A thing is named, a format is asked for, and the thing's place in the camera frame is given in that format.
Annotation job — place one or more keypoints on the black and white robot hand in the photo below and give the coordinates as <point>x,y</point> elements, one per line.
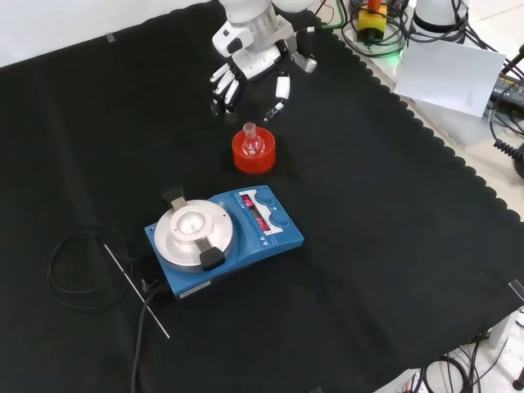
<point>254,63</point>

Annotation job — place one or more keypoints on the clear glass round-bottom flask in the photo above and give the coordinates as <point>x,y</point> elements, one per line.
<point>249,130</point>

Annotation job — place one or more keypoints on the yellow stop button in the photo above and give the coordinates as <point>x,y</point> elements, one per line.
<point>370,22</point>

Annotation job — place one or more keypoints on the clear cloth clip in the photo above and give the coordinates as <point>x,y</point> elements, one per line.
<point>110,37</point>
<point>516,291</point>
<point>316,389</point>

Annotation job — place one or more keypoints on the heater with blue base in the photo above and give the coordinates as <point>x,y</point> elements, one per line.
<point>249,254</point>

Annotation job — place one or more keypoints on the pale board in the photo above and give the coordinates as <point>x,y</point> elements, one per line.
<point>446,78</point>

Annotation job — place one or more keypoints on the black cloth bench cover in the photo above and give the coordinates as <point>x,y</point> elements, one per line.
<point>368,254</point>

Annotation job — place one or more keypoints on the thin steel temperature probe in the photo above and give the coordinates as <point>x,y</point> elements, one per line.
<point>135,288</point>

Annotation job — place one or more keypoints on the black power adapter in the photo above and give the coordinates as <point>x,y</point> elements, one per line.
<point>509,88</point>

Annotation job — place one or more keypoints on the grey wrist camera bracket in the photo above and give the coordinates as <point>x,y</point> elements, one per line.
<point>305,62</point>

